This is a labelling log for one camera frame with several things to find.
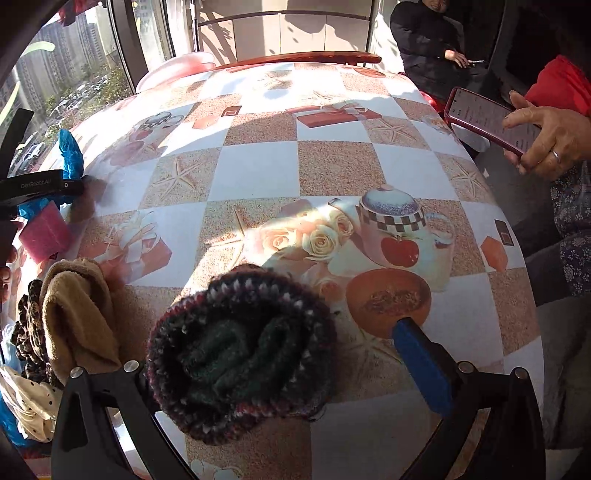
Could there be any cream polka dot scrunchie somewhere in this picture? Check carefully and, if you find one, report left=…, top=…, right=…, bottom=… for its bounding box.
left=1, top=366, right=62, bottom=443

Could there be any blue mesh cloth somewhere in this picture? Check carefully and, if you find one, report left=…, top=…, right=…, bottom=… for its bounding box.
left=18, top=129, right=84, bottom=220

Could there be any leopard print scrunchie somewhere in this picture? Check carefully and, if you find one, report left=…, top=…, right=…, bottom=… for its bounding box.
left=11, top=279, right=62, bottom=387

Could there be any tan beige cloth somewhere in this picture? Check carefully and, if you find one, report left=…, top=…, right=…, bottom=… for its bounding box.
left=41, top=258, right=121, bottom=384

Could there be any dark knitted wool hat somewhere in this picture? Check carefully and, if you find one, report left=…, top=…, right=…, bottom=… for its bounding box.
left=146, top=264, right=337, bottom=445

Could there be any bystander hand with ring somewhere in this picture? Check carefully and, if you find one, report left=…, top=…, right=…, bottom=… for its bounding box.
left=503, top=90, right=591, bottom=181

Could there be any patterned checkered tablecloth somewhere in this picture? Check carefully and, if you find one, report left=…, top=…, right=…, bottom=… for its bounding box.
left=18, top=61, right=545, bottom=480

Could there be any red-cased smartphone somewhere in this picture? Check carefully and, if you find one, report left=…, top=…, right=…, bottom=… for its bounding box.
left=444, top=87, right=541, bottom=156

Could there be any red wooden bench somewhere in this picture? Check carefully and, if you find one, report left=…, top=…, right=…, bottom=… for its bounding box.
left=214, top=51, right=382, bottom=71

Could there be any seated person in black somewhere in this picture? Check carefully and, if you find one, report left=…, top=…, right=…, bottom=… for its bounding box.
left=390, top=0, right=487, bottom=101

